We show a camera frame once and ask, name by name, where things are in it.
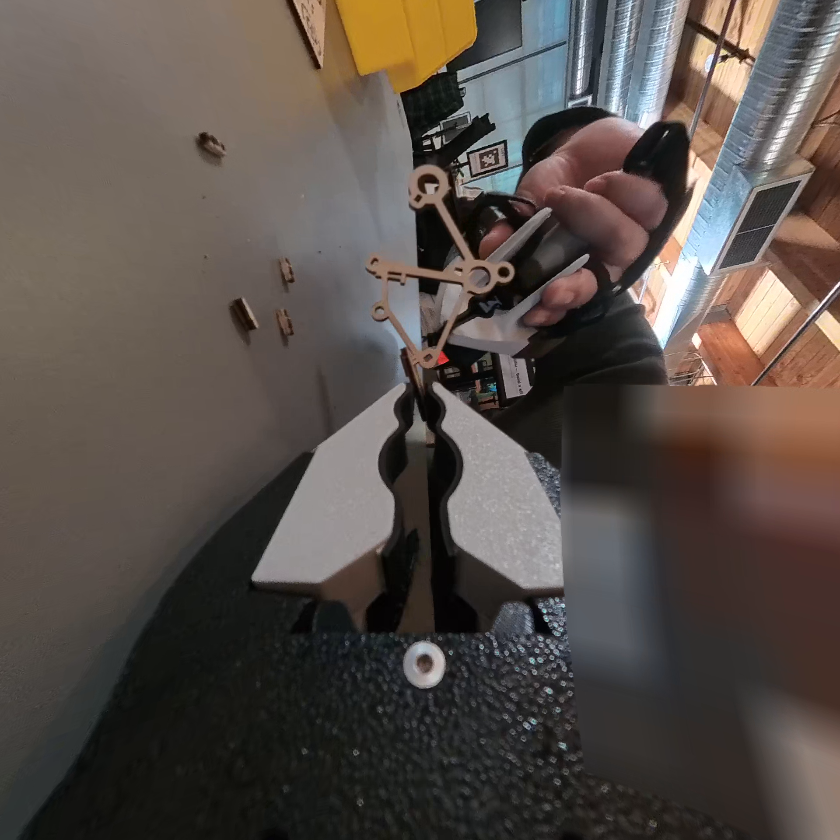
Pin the star-cutout wooden parts sheet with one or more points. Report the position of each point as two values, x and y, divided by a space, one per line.
312 33

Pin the black flat screen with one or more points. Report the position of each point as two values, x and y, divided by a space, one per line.
492 33

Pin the small wooden peg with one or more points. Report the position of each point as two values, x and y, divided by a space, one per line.
286 270
284 323
243 313

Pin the white vent grille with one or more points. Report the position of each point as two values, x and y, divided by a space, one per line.
761 223

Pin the triangular wooden frame part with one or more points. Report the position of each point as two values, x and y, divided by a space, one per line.
394 270

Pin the narrow silver ceiling duct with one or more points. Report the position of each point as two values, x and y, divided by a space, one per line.
768 98

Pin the plaid cloth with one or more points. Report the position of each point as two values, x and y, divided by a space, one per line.
430 102

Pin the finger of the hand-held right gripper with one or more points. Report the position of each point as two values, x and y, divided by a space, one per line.
499 334

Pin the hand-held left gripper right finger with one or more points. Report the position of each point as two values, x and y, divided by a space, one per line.
512 525

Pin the framed picture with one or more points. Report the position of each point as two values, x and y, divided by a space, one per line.
487 157

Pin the yellow plastic bin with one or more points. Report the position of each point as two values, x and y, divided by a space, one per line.
407 39

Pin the small slotted wooden part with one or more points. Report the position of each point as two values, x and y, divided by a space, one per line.
421 400

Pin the person's right hand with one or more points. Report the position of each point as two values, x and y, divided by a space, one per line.
590 177

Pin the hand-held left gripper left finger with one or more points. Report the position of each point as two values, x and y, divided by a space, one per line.
328 525

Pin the large silver ceiling duct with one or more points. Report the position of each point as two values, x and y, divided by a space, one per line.
630 52

